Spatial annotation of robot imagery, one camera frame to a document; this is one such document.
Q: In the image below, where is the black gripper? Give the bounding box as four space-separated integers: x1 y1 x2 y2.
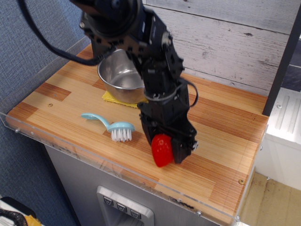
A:
138 97 198 164

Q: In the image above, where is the red plastic strawberry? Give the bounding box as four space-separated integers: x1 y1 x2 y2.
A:
151 134 174 167

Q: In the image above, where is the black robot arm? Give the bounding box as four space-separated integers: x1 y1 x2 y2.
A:
73 0 198 164

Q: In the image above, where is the light blue dish brush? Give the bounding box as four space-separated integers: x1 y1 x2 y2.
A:
81 113 135 142

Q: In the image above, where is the stainless steel bowl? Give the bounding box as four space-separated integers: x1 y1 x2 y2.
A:
97 49 146 104

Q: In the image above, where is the yellow folded cloth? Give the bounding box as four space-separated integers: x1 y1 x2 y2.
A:
102 91 148 109

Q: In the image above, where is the grey cabinet with dispenser panel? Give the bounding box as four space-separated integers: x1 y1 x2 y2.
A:
46 146 215 226

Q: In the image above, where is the clear acrylic table guard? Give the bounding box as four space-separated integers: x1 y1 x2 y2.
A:
0 30 267 226

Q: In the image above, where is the white ribbed side unit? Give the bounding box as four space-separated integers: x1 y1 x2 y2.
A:
255 88 301 190

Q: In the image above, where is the black yellow object bottom left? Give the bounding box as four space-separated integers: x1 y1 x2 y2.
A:
0 197 42 226

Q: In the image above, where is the dark left frame post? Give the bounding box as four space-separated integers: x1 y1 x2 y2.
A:
91 40 106 63

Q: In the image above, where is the dark frame post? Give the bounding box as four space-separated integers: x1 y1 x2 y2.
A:
262 6 301 116
91 40 106 63

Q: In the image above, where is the dark right frame post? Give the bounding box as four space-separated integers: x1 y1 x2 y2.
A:
262 6 301 116

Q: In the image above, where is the black braided cable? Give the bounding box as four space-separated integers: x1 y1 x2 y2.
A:
17 0 118 66

